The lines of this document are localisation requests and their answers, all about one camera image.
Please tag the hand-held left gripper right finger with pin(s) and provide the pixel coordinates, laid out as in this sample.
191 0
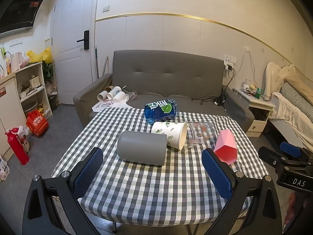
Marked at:
216 176

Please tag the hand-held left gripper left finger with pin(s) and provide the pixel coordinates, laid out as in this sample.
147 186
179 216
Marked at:
89 172

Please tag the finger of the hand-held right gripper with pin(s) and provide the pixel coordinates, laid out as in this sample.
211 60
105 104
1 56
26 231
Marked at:
270 158
289 149

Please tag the grey cup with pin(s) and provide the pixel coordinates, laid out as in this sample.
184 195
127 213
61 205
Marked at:
140 148

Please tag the pink faceted cup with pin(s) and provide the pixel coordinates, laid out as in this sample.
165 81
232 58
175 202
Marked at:
226 148

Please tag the clear plastic cup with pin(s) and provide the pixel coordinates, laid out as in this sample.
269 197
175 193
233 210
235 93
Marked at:
201 134

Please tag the white paper cup green print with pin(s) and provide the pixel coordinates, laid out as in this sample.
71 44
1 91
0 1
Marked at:
168 133

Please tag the blue dotted paper cup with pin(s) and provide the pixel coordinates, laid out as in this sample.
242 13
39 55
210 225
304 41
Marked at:
114 92

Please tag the brown paper cup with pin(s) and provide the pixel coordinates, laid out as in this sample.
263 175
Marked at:
109 88

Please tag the person's right hand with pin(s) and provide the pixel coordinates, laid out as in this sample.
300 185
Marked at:
294 206

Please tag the bed with striped bedding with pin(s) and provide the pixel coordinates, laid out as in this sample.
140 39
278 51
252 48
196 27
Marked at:
286 110

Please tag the white nightstand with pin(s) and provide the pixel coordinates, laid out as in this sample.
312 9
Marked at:
259 112

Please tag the striped pillow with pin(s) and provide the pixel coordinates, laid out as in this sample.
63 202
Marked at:
297 98

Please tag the green can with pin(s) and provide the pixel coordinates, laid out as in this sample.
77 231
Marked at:
258 93

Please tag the grey checkered tablecloth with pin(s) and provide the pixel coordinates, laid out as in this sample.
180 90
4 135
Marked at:
151 191

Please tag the beige pillow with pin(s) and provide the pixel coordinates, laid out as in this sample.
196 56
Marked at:
302 84

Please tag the white printed paper sheet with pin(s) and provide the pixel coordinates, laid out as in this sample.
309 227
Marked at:
102 106

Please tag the red shopping bag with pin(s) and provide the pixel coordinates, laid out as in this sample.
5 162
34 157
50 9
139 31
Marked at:
36 124

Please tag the white printed plastic bag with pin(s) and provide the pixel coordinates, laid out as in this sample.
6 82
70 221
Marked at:
25 139

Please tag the white bed headboard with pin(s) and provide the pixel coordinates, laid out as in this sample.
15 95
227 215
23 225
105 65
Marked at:
275 76

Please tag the red thermos bottle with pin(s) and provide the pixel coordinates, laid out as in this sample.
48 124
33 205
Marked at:
17 146

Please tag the blue plastic bottle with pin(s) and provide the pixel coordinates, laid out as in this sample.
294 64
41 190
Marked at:
160 110

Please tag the clear plastic bottle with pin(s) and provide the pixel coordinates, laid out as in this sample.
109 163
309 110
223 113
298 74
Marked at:
131 96

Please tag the grey plastic basin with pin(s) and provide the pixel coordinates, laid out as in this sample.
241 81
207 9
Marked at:
29 106

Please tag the black plug charger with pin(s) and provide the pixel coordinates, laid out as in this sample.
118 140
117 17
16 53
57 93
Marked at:
228 67

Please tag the white cabinet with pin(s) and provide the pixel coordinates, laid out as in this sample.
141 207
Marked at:
8 107

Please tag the white open shelf unit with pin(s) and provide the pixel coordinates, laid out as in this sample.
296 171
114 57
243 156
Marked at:
42 78

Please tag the metal pole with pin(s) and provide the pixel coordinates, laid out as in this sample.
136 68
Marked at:
105 66

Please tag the grey sofa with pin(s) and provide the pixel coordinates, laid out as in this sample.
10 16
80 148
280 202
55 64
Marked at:
171 78

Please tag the green potted plant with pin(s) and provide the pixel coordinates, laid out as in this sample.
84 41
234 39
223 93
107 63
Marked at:
48 72

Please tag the yellow plastic bag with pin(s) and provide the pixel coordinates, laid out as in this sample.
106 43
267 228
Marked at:
40 55

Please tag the white electric kettle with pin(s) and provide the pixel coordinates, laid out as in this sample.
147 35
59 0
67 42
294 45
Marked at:
16 62

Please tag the white door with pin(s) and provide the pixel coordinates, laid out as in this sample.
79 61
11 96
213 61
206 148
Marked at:
71 17

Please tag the black range hood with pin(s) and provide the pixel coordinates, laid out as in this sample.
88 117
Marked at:
19 12

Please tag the white wall socket panel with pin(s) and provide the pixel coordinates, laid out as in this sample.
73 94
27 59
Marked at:
230 60

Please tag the white wall sockets row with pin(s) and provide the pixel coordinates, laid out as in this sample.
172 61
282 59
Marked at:
16 41

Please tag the white light switch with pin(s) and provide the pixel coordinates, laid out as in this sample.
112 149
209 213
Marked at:
105 8

